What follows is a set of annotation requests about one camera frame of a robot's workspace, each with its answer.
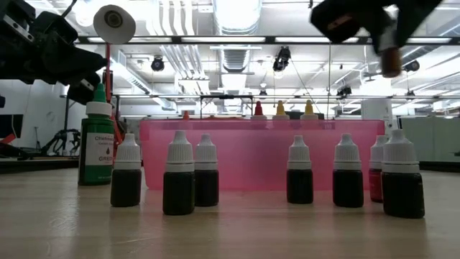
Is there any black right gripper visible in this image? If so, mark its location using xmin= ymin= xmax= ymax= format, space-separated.
xmin=310 ymin=0 xmax=445 ymax=55

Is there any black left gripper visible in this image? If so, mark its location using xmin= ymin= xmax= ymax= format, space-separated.
xmin=0 ymin=0 xmax=109 ymax=106

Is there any small white-capped dropper bottle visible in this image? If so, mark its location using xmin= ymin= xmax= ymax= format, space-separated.
xmin=162 ymin=129 xmax=196 ymax=217
xmin=194 ymin=133 xmax=220 ymax=208
xmin=332 ymin=133 xmax=364 ymax=209
xmin=110 ymin=133 xmax=142 ymax=208
xmin=381 ymin=129 xmax=426 ymax=219
xmin=286 ymin=135 xmax=314 ymax=205
xmin=376 ymin=24 xmax=403 ymax=79

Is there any green food colouring bottle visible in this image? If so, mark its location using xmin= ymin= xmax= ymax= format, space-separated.
xmin=78 ymin=83 xmax=116 ymax=187

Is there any red desk lamp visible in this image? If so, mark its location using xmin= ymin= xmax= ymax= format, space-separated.
xmin=92 ymin=4 xmax=137 ymax=161

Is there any white cabinet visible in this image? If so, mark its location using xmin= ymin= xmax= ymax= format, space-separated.
xmin=360 ymin=98 xmax=394 ymax=137

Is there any pale green partition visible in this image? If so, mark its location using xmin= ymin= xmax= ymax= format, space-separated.
xmin=400 ymin=117 xmax=460 ymax=163

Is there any red translucent plastic bin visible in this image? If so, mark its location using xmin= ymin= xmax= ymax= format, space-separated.
xmin=139 ymin=119 xmax=386 ymax=192

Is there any silver ceiling ventilation duct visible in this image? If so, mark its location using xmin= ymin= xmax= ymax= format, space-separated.
xmin=211 ymin=0 xmax=263 ymax=73

